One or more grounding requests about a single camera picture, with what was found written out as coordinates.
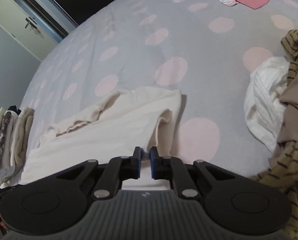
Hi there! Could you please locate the cream white garment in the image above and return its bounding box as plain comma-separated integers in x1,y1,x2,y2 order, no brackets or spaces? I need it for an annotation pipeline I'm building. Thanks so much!
19,87,182,184

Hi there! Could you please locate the stack of folded clothes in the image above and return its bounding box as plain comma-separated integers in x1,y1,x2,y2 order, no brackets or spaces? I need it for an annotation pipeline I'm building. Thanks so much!
0,106,34,184

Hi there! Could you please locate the white ribbed garment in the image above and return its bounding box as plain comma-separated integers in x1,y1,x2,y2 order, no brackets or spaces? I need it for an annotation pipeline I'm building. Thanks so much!
243,57,290,152

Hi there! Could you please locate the olive striped garment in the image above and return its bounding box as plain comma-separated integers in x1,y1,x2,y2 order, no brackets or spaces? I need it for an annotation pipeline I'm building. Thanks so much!
252,30,298,239

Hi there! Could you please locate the grey pink-dotted bed sheet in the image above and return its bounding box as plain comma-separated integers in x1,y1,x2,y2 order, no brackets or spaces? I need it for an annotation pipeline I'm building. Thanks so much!
20,0,298,184

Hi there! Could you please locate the taupe plain garment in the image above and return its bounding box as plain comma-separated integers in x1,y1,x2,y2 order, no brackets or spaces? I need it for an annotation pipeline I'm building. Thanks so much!
277,74,298,143

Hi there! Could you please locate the white door with handle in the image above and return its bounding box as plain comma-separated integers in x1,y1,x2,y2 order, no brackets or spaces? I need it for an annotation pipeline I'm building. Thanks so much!
0,0,70,61

